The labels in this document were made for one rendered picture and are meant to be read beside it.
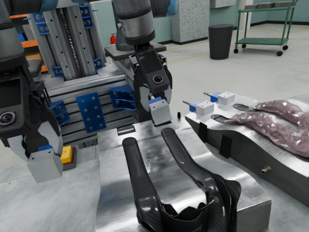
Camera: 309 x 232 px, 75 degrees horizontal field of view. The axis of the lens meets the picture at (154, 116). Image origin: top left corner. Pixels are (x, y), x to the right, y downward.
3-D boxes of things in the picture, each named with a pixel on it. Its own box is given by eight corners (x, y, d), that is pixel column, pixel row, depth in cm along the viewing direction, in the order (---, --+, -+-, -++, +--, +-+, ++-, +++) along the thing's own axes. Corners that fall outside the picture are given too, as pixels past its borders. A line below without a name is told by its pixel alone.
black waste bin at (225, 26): (203, 57, 442) (203, 26, 411) (220, 53, 458) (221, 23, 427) (217, 61, 403) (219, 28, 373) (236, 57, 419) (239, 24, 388)
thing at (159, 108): (145, 102, 69) (140, 89, 65) (158, 97, 69) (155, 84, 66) (156, 125, 58) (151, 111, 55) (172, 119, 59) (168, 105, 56)
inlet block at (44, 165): (48, 147, 53) (40, 130, 50) (67, 142, 54) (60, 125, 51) (36, 183, 42) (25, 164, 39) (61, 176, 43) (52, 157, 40)
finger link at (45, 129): (74, 137, 48) (51, 106, 43) (72, 153, 43) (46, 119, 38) (62, 143, 48) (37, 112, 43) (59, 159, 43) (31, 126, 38)
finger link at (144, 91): (145, 102, 62) (145, 75, 57) (150, 113, 58) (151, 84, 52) (135, 104, 62) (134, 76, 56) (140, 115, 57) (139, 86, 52)
